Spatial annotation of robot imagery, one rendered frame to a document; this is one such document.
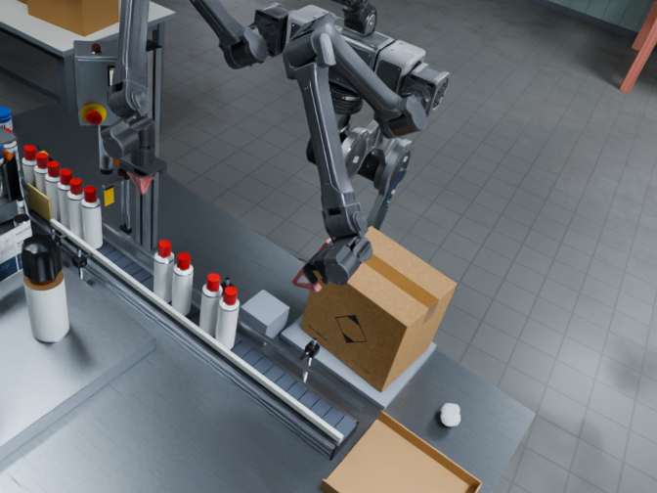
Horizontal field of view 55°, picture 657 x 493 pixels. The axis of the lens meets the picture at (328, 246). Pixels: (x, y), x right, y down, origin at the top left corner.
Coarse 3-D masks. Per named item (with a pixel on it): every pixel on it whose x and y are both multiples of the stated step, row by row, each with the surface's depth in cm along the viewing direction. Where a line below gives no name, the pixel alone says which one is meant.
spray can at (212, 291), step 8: (208, 280) 158; (216, 280) 158; (208, 288) 159; (216, 288) 159; (208, 296) 159; (216, 296) 160; (208, 304) 161; (216, 304) 162; (200, 312) 165; (208, 312) 163; (216, 312) 164; (200, 320) 167; (208, 320) 165; (216, 320) 166; (200, 328) 168; (208, 328) 167
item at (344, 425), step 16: (48, 224) 191; (112, 256) 186; (112, 272) 181; (128, 272) 182; (144, 272) 184; (128, 288) 178; (192, 304) 178; (176, 320) 172; (192, 320) 173; (240, 352) 168; (256, 352) 169; (240, 368) 164; (256, 368) 165; (272, 368) 166; (256, 384) 161; (288, 384) 163; (304, 400) 161; (320, 400) 161; (320, 416) 158; (336, 416) 159; (320, 432) 154
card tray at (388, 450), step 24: (384, 432) 163; (408, 432) 161; (360, 456) 157; (384, 456) 158; (408, 456) 159; (432, 456) 160; (336, 480) 151; (360, 480) 152; (384, 480) 153; (408, 480) 154; (432, 480) 155; (456, 480) 157
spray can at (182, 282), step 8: (184, 256) 162; (176, 264) 165; (184, 264) 162; (176, 272) 163; (184, 272) 163; (192, 272) 165; (176, 280) 165; (184, 280) 164; (192, 280) 167; (176, 288) 166; (184, 288) 166; (176, 296) 168; (184, 296) 168; (176, 304) 170; (184, 304) 170; (184, 312) 172
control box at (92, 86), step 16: (80, 48) 153; (112, 48) 156; (80, 64) 151; (96, 64) 152; (112, 64) 153; (80, 80) 153; (96, 80) 155; (80, 96) 156; (96, 96) 157; (80, 112) 159; (112, 112) 162
